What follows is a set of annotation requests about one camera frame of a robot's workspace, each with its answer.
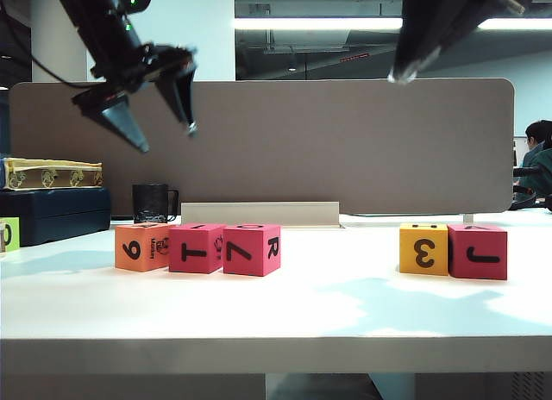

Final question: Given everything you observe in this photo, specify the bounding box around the seated person dark hair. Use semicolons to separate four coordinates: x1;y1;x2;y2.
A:
521;119;552;211

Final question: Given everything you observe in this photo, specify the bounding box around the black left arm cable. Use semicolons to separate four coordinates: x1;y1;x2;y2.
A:
0;0;100;90

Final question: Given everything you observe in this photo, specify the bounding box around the red foam block A J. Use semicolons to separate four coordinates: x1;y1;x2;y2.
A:
447;224;509;282

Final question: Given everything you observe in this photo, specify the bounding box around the brown desk divider panel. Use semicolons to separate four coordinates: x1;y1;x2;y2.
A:
8;78;517;216

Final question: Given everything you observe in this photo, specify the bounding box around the yellow patterned box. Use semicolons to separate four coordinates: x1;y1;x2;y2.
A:
0;157;104;191

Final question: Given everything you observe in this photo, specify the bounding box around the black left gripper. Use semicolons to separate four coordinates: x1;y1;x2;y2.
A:
71;44;199;154

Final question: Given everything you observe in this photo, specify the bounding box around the red foam block T I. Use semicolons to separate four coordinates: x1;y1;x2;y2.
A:
167;223;226;274

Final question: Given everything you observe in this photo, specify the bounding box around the black office chair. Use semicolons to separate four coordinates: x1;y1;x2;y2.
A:
511;166;552;214

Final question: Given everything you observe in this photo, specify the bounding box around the orange foam block monkey 6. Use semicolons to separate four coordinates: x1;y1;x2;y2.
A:
115;224;173;272

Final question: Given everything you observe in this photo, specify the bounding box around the green foam block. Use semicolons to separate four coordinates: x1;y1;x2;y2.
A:
0;216;22;253

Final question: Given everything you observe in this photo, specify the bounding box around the black mug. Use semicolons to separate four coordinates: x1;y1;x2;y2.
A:
132;183;180;227

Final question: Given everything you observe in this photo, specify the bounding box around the dark blue case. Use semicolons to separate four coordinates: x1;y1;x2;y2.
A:
0;186;112;247

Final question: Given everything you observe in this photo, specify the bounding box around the yellow foam block H 3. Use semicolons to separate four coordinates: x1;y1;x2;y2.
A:
398;222;450;277

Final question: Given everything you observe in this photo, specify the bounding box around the red foam block O R 7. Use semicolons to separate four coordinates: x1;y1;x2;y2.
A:
223;223;282;278

